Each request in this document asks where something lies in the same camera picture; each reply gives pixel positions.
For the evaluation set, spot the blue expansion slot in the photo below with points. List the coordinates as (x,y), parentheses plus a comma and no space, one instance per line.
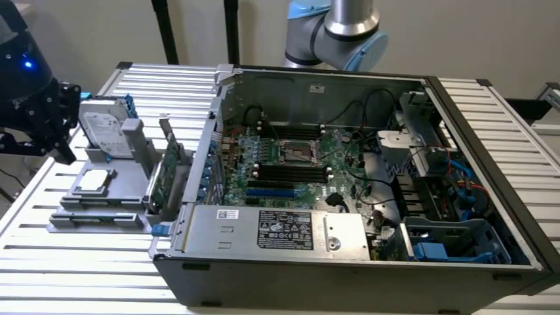
(268,192)

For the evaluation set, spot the aluminium rail with black bracket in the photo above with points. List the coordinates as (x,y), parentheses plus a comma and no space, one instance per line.
(533,108)

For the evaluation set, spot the grey metal disk cage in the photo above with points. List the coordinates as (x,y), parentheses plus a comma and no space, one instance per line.
(415,138)

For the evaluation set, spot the grey parts rack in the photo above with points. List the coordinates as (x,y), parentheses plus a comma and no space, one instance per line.
(127,183)

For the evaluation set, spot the silver CPU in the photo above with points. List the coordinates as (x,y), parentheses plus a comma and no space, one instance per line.
(96,180)

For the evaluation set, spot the black expansion slot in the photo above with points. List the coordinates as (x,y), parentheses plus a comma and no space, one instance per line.
(257,201)

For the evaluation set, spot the blue plastic disk bay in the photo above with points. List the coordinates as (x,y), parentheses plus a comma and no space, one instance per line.
(459,236)

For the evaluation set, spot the black RAM slot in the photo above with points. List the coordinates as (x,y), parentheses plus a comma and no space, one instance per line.
(291,166)
(291,171)
(291,130)
(291,138)
(291,126)
(291,180)
(291,134)
(291,176)

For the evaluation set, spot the open black PC case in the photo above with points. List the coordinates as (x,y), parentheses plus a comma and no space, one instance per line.
(349,285)

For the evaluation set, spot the green motherboard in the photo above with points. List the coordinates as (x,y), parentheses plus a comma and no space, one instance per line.
(305,193)

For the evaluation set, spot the silver hard disk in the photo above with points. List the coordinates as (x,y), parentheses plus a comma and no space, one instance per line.
(104,128)

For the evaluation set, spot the green graphics card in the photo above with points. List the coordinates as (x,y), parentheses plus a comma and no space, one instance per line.
(165,177)

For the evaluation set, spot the CPU socket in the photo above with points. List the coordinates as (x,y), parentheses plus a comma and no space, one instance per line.
(295,151)

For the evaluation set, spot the black stand pole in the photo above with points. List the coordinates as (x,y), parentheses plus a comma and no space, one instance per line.
(232,29)
(165,29)

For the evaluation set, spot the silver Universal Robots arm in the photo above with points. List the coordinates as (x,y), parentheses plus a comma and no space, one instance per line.
(345,19)

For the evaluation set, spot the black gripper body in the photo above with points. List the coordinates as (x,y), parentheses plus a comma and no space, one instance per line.
(25,72)

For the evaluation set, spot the grey power supply unit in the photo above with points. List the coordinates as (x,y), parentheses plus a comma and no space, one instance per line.
(244,236)

